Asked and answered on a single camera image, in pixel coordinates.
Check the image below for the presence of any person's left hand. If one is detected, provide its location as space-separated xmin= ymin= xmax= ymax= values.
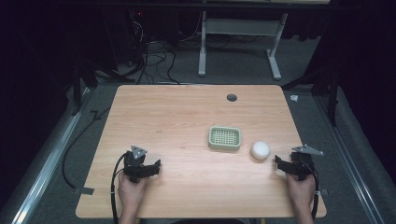
xmin=117 ymin=173 xmax=149 ymax=204

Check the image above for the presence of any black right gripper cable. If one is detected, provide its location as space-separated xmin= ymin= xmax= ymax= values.
xmin=306 ymin=161 xmax=320 ymax=220

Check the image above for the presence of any aluminium floor rail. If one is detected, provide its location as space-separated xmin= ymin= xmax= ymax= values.
xmin=313 ymin=95 xmax=387 ymax=224
xmin=11 ymin=87 xmax=94 ymax=224

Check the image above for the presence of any grey metal desk frame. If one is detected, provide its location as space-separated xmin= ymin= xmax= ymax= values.
xmin=197 ymin=10 xmax=290 ymax=81

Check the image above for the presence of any grey tape strip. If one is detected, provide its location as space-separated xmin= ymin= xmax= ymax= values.
xmin=74 ymin=187 xmax=95 ymax=196

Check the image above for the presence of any black floor cable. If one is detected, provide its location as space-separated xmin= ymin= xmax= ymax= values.
xmin=61 ymin=106 xmax=112 ymax=190

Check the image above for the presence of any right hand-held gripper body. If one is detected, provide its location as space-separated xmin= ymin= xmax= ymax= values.
xmin=289 ymin=144 xmax=324 ymax=182

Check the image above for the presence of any green soap dish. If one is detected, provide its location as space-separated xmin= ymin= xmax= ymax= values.
xmin=207 ymin=125 xmax=243 ymax=152

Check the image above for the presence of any person's right hand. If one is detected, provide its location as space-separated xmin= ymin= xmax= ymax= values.
xmin=285 ymin=172 xmax=317 ymax=204

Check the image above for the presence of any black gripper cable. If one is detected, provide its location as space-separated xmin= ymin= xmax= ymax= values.
xmin=306 ymin=161 xmax=320 ymax=220
xmin=109 ymin=152 xmax=129 ymax=224

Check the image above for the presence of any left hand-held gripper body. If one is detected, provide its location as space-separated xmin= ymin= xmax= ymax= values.
xmin=122 ymin=145 xmax=151 ymax=184

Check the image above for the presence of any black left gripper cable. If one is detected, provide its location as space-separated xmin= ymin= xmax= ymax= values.
xmin=109 ymin=152 xmax=129 ymax=224

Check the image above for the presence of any black camera stand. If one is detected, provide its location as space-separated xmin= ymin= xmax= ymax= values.
xmin=281 ymin=66 xmax=341 ymax=128
xmin=70 ymin=58 xmax=135 ymax=117

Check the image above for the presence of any round white soap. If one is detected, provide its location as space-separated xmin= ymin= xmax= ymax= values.
xmin=250 ymin=140 xmax=271 ymax=161

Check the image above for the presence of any tangle of black floor cables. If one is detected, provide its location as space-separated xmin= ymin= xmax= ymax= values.
xmin=125 ymin=11 xmax=182 ymax=86

